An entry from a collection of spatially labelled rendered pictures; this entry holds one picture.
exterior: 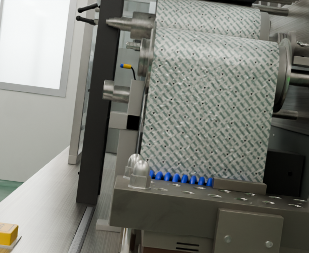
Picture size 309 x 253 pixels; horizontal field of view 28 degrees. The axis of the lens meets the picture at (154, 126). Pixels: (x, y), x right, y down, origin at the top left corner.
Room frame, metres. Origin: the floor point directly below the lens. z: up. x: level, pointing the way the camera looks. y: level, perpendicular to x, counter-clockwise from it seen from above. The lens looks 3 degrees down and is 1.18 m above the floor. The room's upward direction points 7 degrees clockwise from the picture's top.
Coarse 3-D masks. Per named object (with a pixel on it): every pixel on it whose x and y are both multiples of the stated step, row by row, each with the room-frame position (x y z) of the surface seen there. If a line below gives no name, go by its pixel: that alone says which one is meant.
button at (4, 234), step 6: (0, 222) 1.09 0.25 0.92; (0, 228) 1.05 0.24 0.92; (6, 228) 1.05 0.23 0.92; (12, 228) 1.06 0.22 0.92; (18, 228) 1.10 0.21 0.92; (0, 234) 1.03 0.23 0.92; (6, 234) 1.03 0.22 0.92; (12, 234) 1.04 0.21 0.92; (0, 240) 1.03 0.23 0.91; (6, 240) 1.03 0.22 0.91; (12, 240) 1.05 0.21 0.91
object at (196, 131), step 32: (160, 96) 1.17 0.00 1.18; (192, 96) 1.17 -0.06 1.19; (224, 96) 1.17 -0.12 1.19; (256, 96) 1.18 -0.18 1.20; (160, 128) 1.17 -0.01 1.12; (192, 128) 1.17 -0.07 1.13; (224, 128) 1.17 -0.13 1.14; (256, 128) 1.18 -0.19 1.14; (160, 160) 1.17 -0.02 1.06; (192, 160) 1.17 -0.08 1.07; (224, 160) 1.17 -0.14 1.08; (256, 160) 1.18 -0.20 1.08
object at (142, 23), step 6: (138, 12) 1.47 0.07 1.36; (132, 18) 1.45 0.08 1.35; (138, 18) 1.45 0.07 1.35; (144, 18) 1.45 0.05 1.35; (150, 18) 1.46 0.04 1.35; (132, 24) 1.45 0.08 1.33; (138, 24) 1.45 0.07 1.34; (144, 24) 1.45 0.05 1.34; (150, 24) 1.45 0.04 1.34; (132, 30) 1.45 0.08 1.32; (138, 30) 1.45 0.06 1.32; (144, 30) 1.45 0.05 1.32; (150, 30) 1.45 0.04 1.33; (132, 36) 1.46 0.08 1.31; (138, 36) 1.46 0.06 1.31; (144, 36) 1.46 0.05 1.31
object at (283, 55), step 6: (150, 36) 1.26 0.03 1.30; (150, 42) 1.18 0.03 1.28; (150, 48) 1.18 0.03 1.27; (282, 48) 1.21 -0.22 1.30; (282, 54) 1.20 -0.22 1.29; (282, 60) 1.19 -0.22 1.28; (282, 66) 1.18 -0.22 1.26; (282, 72) 1.18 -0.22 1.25; (282, 78) 1.18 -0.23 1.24; (144, 84) 1.23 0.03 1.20; (276, 84) 1.19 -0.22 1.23; (282, 84) 1.19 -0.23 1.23; (276, 90) 1.19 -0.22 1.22; (276, 96) 1.20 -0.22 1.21; (276, 102) 1.22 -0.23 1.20
